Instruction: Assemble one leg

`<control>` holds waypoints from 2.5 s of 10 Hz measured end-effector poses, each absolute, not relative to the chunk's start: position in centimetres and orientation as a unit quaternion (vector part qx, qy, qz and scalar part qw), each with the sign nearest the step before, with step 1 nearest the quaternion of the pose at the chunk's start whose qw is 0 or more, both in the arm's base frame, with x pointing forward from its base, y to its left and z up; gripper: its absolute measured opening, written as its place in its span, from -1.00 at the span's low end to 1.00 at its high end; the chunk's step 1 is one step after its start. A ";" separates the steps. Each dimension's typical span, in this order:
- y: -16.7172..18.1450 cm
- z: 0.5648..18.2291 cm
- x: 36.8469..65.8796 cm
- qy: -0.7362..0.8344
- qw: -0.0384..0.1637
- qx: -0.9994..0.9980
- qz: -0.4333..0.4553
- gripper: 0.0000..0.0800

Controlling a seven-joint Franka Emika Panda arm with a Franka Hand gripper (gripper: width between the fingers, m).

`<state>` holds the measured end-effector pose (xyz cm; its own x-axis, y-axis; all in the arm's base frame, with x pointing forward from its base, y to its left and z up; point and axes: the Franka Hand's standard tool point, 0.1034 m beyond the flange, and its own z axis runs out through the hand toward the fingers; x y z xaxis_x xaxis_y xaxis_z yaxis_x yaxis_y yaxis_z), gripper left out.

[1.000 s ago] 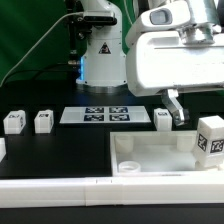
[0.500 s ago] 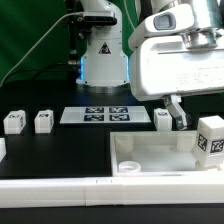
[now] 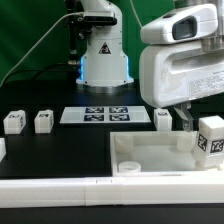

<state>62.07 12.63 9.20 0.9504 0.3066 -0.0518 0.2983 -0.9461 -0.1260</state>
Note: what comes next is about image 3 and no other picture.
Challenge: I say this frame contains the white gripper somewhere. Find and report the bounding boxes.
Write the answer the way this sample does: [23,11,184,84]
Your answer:
[139,41,224,132]

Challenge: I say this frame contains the white square tabletop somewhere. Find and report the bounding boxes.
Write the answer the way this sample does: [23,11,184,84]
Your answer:
[110,131,224,176]

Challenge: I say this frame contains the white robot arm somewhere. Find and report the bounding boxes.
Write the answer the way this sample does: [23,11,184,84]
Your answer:
[77,0,224,132]

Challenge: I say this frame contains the white marker plate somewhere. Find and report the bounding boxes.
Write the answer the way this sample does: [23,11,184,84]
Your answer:
[60,106,151,124]

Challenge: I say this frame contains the white front obstacle bar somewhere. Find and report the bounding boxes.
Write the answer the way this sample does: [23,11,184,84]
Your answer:
[0,173,224,208]

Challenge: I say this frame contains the white obstacle bar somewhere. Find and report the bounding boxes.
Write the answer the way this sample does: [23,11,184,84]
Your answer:
[0,138,6,162]
[0,173,224,208]

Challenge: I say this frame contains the white left obstacle bar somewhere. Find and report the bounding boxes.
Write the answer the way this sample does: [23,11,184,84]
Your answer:
[0,138,6,162]

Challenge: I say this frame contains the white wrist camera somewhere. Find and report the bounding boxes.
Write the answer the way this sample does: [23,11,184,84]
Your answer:
[140,4,218,45]

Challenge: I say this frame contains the black cable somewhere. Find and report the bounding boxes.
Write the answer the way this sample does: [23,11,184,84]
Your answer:
[3,65,81,86]

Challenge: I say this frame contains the white cable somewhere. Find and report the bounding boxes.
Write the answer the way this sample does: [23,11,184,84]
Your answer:
[0,11,84,88]

